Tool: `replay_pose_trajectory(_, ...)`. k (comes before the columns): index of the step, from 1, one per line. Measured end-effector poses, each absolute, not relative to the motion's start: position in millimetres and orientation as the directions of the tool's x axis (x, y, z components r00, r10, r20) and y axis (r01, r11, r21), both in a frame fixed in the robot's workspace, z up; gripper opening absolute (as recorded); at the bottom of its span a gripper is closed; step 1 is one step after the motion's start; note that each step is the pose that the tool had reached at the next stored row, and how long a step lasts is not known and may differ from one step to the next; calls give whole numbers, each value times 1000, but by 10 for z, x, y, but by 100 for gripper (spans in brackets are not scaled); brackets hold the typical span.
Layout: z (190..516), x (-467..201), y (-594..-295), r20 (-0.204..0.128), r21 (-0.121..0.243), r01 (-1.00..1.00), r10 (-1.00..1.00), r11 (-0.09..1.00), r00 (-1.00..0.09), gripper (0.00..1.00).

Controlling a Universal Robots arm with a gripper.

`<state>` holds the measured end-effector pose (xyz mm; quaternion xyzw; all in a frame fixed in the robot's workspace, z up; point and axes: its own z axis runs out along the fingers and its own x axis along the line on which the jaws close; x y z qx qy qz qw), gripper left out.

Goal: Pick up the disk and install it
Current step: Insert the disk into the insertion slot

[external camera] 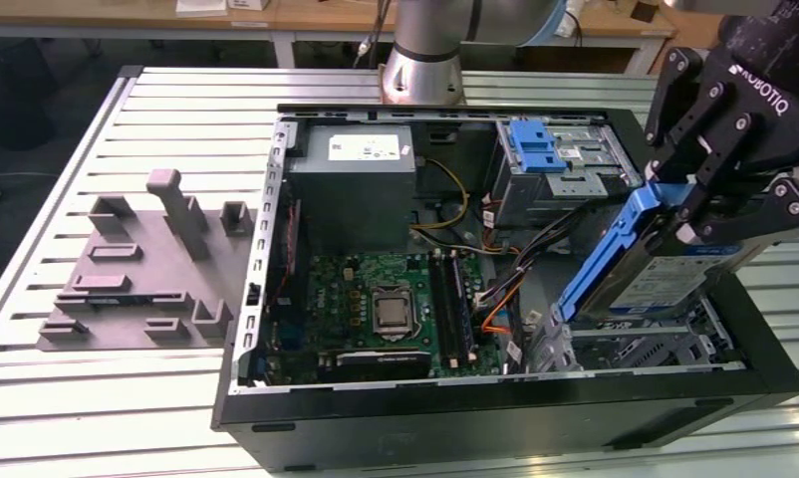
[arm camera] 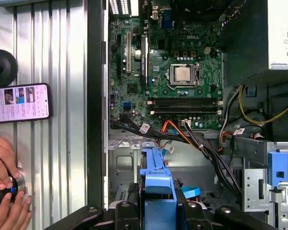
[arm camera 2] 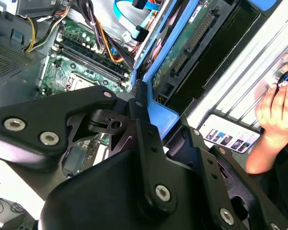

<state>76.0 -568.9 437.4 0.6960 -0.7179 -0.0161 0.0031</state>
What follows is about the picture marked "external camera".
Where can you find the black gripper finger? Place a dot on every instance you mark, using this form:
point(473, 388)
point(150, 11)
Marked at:
point(758, 214)
point(724, 139)

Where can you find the hard disk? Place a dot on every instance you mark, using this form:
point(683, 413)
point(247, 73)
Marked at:
point(664, 284)

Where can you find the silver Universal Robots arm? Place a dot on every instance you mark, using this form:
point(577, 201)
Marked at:
point(425, 74)

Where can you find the silver disk bay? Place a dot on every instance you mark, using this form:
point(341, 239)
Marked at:
point(638, 348)

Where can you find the small black box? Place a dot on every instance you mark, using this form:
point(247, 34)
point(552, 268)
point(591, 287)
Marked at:
point(648, 12)

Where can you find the blue plastic latch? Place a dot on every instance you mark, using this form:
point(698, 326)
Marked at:
point(535, 149)

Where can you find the silver optical drive cage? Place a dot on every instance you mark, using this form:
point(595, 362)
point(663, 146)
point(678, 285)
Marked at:
point(525, 199)

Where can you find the clear plastic bag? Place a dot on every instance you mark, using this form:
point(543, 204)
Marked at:
point(572, 20)

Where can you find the RAM stick with black chips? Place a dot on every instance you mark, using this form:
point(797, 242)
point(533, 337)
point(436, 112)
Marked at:
point(467, 309)

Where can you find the black RAM slot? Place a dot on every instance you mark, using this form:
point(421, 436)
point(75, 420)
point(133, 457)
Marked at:
point(475, 356)
point(451, 309)
point(443, 309)
point(459, 309)

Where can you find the grey power supply unit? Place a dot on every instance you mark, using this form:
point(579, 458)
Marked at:
point(352, 209)

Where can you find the silver CPU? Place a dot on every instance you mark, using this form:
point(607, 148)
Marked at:
point(393, 316)

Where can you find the green motherboard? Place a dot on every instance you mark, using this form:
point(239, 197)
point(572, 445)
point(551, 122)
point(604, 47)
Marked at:
point(340, 271)

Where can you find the black open PC case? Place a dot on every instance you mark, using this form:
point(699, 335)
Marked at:
point(438, 428)

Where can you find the black graphics card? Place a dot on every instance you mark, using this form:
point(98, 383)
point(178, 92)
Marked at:
point(378, 366)

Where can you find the small white box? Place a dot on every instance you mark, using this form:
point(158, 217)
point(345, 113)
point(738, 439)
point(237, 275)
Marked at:
point(249, 4)

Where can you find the white paper box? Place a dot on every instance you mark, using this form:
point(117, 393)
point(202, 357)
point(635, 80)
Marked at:
point(202, 6)

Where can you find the grey parts rack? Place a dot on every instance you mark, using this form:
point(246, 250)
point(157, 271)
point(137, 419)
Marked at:
point(139, 259)

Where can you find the dark RAM stick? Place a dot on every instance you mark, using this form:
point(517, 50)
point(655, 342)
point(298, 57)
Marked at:
point(123, 301)

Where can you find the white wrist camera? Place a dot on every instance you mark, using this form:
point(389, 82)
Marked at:
point(724, 4)

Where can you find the wooden desk white frame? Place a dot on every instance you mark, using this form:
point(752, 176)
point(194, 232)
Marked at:
point(139, 22)

